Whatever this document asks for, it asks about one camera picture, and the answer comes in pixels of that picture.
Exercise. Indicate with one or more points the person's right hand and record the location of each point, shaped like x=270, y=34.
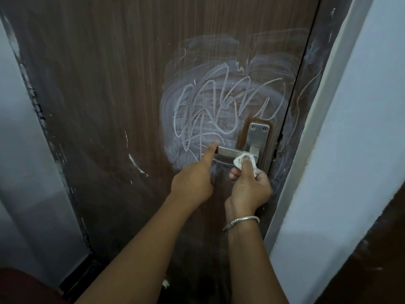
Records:
x=250, y=193

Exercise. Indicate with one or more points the person's left hand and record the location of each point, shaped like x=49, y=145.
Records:
x=193, y=183

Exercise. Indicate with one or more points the small white cloth wad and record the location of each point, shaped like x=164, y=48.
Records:
x=239, y=162

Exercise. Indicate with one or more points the brown wooden door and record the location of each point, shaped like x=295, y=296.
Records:
x=95, y=75

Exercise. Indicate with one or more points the person's right forearm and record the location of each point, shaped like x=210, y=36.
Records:
x=256, y=269

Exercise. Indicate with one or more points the person's left forearm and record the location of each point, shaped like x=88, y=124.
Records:
x=136, y=259

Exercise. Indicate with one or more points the dark brown door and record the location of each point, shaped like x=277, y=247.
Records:
x=373, y=259

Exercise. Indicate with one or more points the silver bangle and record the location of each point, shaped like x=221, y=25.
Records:
x=243, y=220

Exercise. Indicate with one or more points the dark red plastic chair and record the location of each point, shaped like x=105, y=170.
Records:
x=25, y=288

